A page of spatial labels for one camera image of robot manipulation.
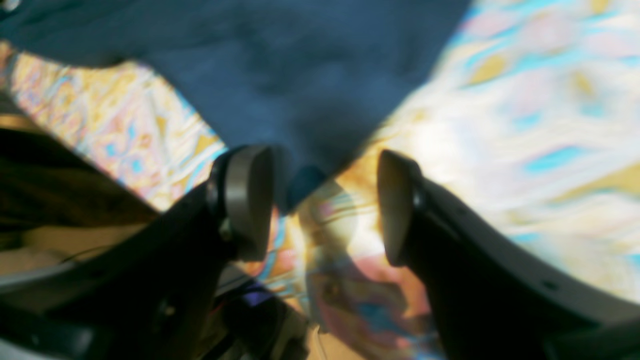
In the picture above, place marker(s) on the dark navy t-shirt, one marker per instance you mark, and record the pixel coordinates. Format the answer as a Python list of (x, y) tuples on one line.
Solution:
[(313, 78)]

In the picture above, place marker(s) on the patterned colourful tablecloth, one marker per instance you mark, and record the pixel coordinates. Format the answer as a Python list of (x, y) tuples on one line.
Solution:
[(532, 118)]

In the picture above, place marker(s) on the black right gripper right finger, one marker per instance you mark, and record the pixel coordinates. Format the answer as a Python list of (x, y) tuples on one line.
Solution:
[(490, 299)]

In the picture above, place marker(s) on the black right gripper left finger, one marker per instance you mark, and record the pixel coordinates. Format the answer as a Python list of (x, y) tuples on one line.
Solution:
[(146, 298)]

